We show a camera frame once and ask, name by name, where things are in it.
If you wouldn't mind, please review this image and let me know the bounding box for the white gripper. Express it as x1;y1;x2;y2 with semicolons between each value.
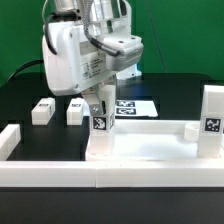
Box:
42;22;117;116

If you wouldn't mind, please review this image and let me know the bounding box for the grey braided camera cable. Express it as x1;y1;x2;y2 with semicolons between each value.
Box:
81;0;123;57

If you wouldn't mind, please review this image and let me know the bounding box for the white desk top tray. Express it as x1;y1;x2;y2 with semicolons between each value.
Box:
85;119;224;161

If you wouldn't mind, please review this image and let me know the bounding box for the black cable bundle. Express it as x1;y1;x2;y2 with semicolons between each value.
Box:
6;59;46;83

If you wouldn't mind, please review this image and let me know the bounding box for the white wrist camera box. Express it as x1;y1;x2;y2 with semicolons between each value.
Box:
102;35;144;71

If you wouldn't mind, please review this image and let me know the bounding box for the white U-shaped fence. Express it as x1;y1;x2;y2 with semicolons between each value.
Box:
0;124;224;188

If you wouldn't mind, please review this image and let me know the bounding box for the fiducial marker sheet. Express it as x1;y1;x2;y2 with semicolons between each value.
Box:
115;100;158;117

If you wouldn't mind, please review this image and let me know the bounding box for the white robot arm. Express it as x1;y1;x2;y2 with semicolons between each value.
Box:
42;0;136;116

